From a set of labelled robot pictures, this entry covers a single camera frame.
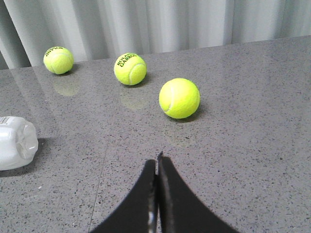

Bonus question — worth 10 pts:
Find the centre back tennis ball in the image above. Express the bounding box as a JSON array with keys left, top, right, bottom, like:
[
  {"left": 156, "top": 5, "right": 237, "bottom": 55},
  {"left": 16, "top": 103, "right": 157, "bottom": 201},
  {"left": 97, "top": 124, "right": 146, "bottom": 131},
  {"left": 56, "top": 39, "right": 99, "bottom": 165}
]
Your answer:
[{"left": 43, "top": 46, "right": 74, "bottom": 74}]

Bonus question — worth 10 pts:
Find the Roland Garros tennis ball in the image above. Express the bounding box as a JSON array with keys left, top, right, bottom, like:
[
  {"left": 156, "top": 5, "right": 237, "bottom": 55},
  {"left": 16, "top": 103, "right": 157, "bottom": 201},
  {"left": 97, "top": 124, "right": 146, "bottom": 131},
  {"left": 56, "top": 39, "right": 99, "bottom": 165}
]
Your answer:
[{"left": 114, "top": 52, "right": 147, "bottom": 85}]

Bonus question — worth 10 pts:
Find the plain yellow tennis ball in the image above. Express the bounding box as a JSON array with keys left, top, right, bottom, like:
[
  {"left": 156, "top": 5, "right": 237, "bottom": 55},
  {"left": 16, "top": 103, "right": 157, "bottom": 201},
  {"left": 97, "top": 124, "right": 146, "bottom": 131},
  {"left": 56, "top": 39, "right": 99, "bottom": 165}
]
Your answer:
[{"left": 159, "top": 78, "right": 200, "bottom": 119}]

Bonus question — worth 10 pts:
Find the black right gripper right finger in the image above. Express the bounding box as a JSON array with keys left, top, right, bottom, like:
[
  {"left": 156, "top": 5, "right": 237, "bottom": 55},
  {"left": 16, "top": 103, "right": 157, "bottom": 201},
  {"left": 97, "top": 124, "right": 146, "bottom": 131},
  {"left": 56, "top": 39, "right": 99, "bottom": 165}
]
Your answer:
[{"left": 158, "top": 152, "right": 237, "bottom": 233}]

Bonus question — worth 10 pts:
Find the white blue tennis ball can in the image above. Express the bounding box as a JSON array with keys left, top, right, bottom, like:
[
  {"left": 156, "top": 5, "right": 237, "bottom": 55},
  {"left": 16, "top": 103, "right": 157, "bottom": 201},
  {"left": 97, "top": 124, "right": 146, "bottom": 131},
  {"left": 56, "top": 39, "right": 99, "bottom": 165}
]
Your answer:
[{"left": 0, "top": 116, "right": 38, "bottom": 171}]

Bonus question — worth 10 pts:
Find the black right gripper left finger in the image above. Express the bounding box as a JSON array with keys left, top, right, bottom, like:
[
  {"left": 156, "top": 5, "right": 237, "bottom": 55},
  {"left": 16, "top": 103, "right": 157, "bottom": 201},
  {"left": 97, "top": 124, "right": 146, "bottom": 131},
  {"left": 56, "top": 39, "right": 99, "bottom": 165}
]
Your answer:
[{"left": 92, "top": 160, "right": 157, "bottom": 233}]

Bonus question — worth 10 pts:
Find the grey pleated curtain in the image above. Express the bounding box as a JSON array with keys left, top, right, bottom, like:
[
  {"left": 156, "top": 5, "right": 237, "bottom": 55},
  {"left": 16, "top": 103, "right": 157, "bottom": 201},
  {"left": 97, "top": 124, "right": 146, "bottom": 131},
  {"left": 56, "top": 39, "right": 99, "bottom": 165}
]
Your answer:
[{"left": 0, "top": 0, "right": 311, "bottom": 69}]

